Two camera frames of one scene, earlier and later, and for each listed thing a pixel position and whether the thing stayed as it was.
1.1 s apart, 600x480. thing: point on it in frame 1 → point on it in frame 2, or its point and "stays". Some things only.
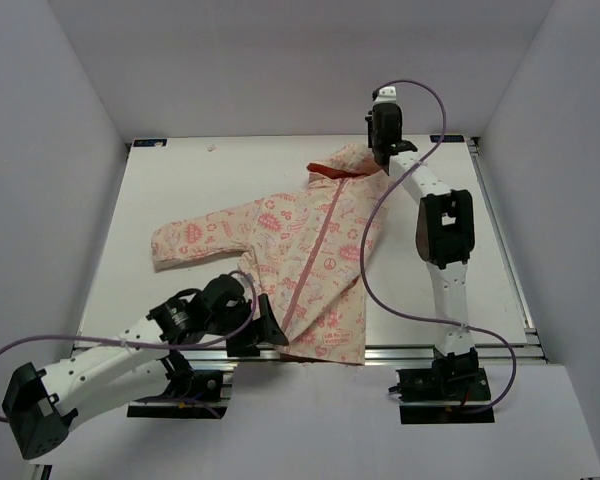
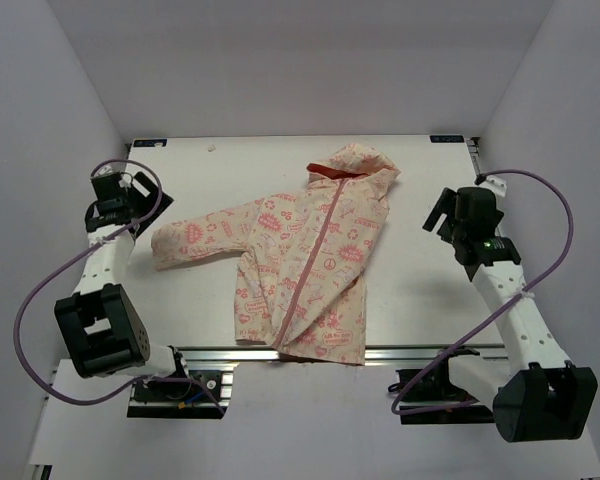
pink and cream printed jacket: [308, 252] stays
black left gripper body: [223, 325] → [131, 203]
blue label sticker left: [149, 142] stays
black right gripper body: [372, 135] → [450, 229]
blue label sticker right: [449, 138] stays
